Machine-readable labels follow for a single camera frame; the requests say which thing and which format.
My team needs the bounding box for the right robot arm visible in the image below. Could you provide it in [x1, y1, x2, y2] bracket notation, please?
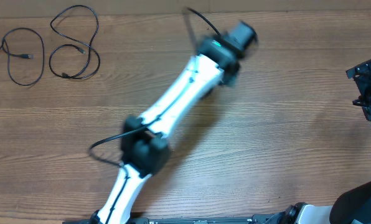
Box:
[266, 59, 371, 224]

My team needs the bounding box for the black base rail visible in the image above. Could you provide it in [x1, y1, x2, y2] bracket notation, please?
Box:
[62, 213, 286, 224]

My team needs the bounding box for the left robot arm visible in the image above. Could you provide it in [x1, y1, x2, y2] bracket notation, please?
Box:
[90, 22, 257, 223]

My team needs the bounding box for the thick black USB cable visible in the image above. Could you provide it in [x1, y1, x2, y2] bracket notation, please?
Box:
[0, 27, 45, 87]

